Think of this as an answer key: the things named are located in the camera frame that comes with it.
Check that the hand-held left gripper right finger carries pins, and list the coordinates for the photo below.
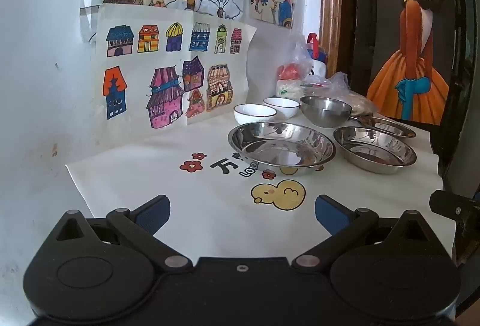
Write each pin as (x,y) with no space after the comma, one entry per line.
(330,215)

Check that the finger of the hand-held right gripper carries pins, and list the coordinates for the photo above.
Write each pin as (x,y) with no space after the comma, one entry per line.
(450,204)

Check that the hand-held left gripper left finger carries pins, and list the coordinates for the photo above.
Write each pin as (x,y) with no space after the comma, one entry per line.
(155,211)

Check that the stainless steel plate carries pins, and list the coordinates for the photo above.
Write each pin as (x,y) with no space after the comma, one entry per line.
(375,150)
(281,148)

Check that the stainless steel bowl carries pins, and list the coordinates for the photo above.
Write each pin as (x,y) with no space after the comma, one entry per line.
(324,112)

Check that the white ceramic bowl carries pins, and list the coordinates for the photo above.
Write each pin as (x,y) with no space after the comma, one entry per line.
(253,115)
(281,107)

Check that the printed white tablecloth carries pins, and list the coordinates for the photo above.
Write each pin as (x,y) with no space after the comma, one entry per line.
(187,198)

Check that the stainless steel tray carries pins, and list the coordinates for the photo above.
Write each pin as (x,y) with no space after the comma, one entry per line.
(390,126)

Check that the flatbread in clear plastic bag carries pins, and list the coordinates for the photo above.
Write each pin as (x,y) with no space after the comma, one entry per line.
(358,103)

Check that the green white food packet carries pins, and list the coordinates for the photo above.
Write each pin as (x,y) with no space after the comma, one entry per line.
(288,90)

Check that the coloured houses drawing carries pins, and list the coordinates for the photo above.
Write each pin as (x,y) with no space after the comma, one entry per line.
(168,67)

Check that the clear bag with red food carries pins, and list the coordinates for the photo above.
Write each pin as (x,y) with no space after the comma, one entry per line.
(290,71)

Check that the white bottle with red cap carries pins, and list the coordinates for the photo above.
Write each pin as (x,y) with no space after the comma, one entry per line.
(318,64)

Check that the orange dress girl poster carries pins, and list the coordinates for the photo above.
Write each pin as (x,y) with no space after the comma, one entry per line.
(412,49)

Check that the dark door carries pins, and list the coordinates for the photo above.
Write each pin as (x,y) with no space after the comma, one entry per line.
(360,11)

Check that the wooden door frame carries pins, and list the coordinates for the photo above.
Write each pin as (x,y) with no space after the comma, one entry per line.
(332,11)

